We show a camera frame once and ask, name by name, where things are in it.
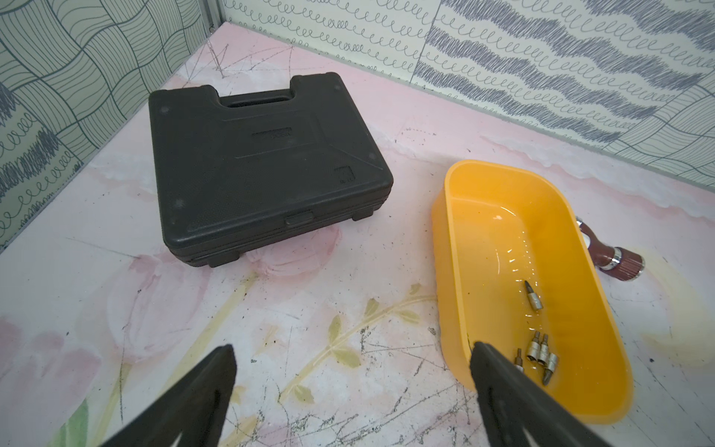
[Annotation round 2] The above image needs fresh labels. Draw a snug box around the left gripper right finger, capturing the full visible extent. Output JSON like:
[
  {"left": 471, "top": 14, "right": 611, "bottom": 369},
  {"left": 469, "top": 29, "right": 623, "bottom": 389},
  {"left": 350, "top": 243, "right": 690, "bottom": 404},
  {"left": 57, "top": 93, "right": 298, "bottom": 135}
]
[{"left": 469, "top": 342, "right": 608, "bottom": 446}]

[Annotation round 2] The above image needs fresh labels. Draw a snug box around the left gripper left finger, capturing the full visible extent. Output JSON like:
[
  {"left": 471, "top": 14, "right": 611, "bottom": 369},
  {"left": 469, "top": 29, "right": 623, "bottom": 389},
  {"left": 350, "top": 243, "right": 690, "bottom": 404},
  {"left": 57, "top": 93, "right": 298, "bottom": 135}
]
[{"left": 104, "top": 345, "right": 236, "bottom": 446}]

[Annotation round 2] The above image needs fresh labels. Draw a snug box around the yellow plastic storage box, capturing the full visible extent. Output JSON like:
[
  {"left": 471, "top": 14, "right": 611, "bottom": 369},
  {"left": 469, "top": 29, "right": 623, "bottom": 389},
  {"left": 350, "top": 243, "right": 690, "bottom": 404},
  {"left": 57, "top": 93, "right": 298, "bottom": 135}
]
[{"left": 432, "top": 160, "right": 634, "bottom": 425}]

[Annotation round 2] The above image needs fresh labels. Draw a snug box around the red and white valve fitting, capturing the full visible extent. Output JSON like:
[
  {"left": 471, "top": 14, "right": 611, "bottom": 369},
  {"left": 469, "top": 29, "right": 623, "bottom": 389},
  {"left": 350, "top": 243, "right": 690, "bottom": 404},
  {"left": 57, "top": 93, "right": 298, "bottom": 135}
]
[{"left": 576, "top": 218, "right": 645, "bottom": 281}]

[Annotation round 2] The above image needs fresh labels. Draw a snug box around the black plastic tool case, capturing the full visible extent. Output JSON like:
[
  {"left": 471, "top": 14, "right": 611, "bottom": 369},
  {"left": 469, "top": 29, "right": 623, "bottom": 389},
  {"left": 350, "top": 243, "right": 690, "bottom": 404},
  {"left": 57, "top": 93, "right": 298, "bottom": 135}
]
[{"left": 148, "top": 73, "right": 394, "bottom": 267}]

